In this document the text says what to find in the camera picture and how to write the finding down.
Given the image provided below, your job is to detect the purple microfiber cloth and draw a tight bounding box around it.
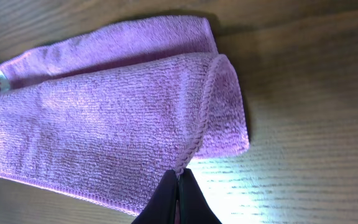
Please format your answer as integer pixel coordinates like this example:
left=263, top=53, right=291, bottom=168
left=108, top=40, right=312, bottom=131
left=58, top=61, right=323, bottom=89
left=0, top=16, right=249, bottom=215

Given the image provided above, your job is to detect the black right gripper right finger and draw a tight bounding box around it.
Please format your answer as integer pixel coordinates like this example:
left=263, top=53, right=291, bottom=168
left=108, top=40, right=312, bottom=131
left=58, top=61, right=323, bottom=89
left=178, top=169, right=221, bottom=224

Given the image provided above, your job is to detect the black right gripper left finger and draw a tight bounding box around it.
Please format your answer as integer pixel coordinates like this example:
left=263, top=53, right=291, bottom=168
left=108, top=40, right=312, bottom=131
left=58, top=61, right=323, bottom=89
left=132, top=170, right=177, bottom=224

